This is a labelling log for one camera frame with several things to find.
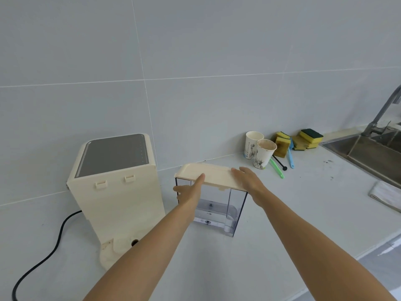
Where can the black stirring stick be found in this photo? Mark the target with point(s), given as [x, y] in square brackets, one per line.
[280, 163]

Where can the stained printed paper cup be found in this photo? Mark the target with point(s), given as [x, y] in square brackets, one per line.
[263, 156]

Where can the cream tank lid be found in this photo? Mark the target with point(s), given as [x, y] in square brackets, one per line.
[210, 172]

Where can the cream water dispenser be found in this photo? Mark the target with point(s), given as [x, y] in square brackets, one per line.
[119, 200]

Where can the worn yellow sponge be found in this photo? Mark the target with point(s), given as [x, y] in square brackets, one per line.
[300, 144]

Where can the clear water tank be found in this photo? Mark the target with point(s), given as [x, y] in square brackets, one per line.
[219, 211]

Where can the stainless steel sink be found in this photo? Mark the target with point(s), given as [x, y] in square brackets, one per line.
[369, 155]

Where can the upright yellow sponge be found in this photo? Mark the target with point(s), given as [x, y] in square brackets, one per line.
[282, 147]

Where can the person's right forearm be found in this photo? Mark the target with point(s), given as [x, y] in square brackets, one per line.
[313, 241]

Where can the person's right thumb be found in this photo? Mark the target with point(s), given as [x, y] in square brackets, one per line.
[238, 177]

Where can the metal faucet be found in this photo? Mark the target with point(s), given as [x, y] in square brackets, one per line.
[380, 114]

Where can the person's left forearm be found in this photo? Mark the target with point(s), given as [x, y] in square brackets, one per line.
[141, 257]

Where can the white folded cloth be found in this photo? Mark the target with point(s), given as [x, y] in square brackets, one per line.
[387, 195]

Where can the person's left thumb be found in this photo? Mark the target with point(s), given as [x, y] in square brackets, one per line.
[200, 181]

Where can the person's left hand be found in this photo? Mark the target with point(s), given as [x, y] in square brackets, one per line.
[191, 195]

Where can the white printed paper cup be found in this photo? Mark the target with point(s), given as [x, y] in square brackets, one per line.
[252, 144]

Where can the person's right hand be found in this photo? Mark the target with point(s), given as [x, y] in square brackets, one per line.
[250, 184]

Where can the yellow green sponge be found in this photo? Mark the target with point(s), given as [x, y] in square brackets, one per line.
[283, 135]
[310, 136]

